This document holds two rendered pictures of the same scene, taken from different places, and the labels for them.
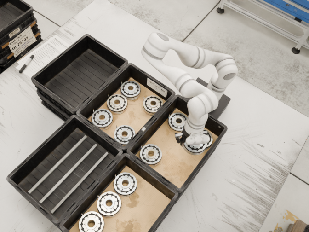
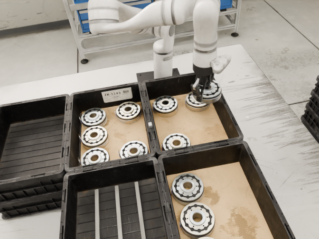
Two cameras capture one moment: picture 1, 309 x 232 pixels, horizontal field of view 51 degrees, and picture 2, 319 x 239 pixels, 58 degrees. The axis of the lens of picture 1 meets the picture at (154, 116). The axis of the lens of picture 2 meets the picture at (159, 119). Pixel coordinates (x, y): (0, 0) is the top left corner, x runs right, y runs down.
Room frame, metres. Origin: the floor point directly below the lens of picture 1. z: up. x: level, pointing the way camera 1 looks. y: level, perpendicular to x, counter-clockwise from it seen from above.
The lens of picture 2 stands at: (0.09, 0.41, 1.67)
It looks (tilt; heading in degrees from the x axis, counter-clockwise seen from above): 46 degrees down; 325
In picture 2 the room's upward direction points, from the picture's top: 6 degrees counter-clockwise
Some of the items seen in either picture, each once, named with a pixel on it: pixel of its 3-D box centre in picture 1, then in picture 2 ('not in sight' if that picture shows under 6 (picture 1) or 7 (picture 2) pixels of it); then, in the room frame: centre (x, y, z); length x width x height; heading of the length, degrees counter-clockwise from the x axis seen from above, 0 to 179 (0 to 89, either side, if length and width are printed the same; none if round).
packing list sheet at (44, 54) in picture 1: (48, 58); not in sight; (1.17, 0.67, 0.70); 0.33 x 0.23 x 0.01; 152
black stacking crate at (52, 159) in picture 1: (68, 169); (118, 232); (0.46, 0.34, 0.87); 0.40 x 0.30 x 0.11; 150
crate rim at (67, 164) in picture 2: (127, 103); (108, 122); (0.81, 0.14, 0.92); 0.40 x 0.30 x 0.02; 150
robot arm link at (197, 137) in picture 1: (196, 127); (210, 54); (0.59, -0.16, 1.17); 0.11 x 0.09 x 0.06; 16
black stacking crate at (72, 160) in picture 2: (127, 109); (111, 131); (0.81, 0.14, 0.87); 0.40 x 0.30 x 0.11; 150
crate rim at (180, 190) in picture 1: (178, 140); (187, 108); (0.66, -0.12, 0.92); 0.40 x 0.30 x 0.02; 150
